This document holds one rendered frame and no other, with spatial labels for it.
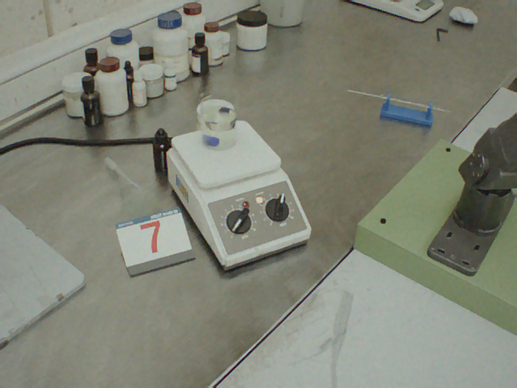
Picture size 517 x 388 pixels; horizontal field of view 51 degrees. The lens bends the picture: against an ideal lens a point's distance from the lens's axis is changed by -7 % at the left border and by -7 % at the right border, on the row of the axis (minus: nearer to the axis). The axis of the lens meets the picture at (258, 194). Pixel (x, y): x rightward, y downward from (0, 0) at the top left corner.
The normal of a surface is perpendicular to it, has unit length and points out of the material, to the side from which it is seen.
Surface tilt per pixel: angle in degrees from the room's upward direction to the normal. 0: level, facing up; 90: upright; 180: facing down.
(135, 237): 40
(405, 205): 0
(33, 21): 90
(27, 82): 90
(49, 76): 90
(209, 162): 0
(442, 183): 0
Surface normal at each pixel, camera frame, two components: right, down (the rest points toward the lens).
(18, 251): 0.04, -0.77
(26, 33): 0.78, 0.42
